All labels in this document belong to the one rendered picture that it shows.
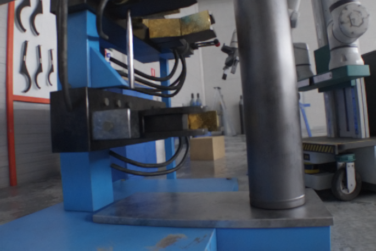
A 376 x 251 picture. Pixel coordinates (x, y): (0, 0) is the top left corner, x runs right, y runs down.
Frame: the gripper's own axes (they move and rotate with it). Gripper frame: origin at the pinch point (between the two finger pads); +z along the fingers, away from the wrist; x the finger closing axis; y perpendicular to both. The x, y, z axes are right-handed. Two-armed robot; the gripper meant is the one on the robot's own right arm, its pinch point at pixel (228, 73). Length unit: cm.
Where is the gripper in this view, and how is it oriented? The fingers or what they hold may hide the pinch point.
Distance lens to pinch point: 183.5
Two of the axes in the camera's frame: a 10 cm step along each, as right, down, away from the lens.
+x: -3.0, 2.0, 9.3
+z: -2.9, 9.1, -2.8
